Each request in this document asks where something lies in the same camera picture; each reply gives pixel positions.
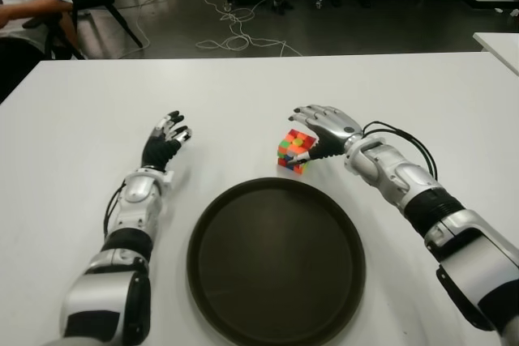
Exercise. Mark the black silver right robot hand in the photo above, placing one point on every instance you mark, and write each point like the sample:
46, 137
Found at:
332, 135

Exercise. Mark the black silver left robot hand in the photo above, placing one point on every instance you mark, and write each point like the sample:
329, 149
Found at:
160, 149

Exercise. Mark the multicoloured Rubik's cube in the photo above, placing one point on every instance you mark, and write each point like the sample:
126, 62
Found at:
294, 149

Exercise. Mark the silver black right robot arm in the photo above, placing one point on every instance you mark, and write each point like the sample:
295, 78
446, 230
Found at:
405, 176

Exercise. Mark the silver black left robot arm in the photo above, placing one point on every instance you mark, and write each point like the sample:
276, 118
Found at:
135, 200

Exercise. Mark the dark brown round plate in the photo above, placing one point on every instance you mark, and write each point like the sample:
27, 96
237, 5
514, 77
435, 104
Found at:
275, 265

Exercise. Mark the white side table corner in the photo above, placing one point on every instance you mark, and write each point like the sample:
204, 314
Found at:
503, 48

